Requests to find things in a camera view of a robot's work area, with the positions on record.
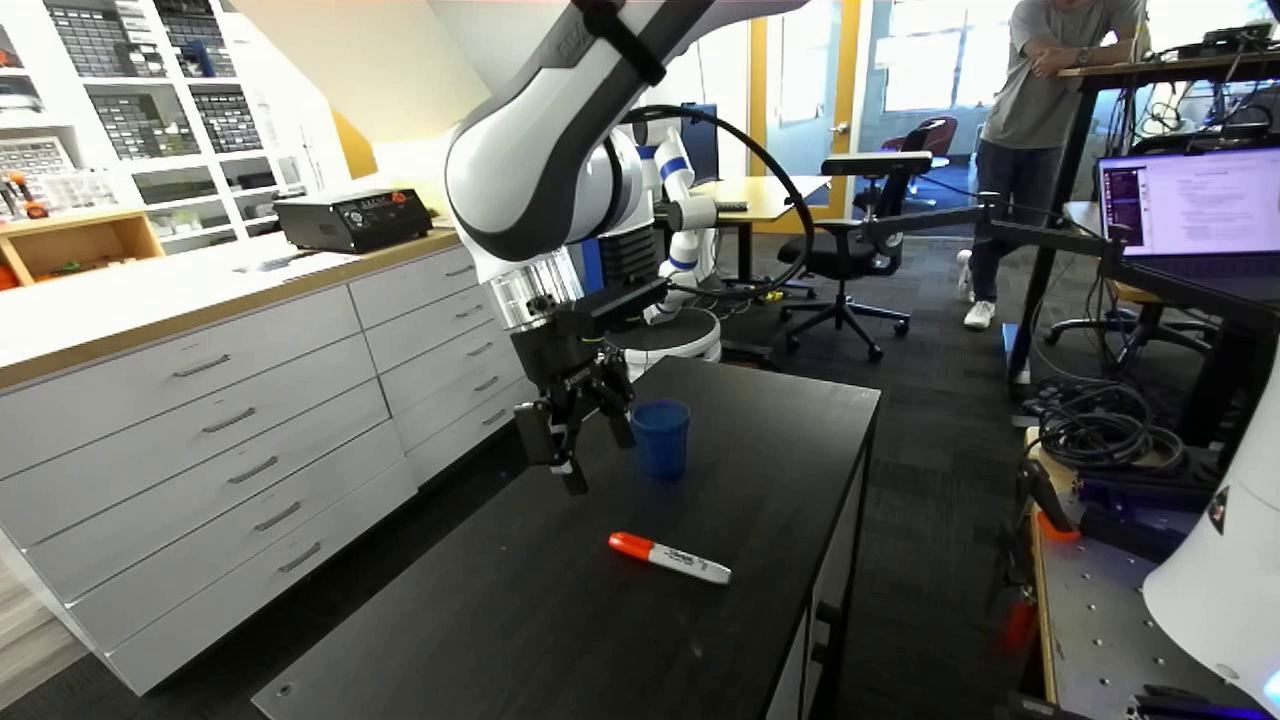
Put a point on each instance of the orange clamp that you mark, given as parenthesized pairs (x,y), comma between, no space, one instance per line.
(1055,528)

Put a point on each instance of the laptop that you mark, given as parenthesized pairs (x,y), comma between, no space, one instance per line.
(1190,205)

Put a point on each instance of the blue plastic cup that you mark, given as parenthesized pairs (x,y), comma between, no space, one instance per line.
(661,440)

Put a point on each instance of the orange capped white marker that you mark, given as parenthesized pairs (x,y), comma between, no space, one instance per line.
(672,558)

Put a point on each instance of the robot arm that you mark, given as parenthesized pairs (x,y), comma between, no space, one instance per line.
(530,150)

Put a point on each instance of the dark red chair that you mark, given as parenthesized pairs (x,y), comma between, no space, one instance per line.
(930,140)

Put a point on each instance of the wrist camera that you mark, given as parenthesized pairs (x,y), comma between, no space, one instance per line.
(622,300)

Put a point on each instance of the black electronic box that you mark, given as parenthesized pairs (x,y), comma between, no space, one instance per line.
(350,220)

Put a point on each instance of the white and blue robot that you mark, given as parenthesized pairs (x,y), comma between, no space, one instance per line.
(682,212)

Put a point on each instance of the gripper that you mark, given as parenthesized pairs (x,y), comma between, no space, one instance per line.
(556,352)

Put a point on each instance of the person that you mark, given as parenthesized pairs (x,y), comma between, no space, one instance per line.
(1035,100)

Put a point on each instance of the black office chair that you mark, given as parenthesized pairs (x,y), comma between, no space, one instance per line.
(850,255)

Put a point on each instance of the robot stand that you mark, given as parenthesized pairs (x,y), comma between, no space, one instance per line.
(1095,620)

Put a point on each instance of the wooden table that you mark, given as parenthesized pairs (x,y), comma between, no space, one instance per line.
(755,195)

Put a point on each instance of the black standing desk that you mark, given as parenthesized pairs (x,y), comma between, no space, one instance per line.
(1150,75)

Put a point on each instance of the wooden open box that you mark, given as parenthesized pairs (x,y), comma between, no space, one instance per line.
(80,245)

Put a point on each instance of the white shelf with parts bins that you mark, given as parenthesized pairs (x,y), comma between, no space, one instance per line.
(150,110)

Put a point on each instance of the white drawer cabinet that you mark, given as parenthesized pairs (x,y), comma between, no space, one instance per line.
(220,440)

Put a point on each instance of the yellow framed glass door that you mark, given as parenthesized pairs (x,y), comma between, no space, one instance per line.
(805,90)

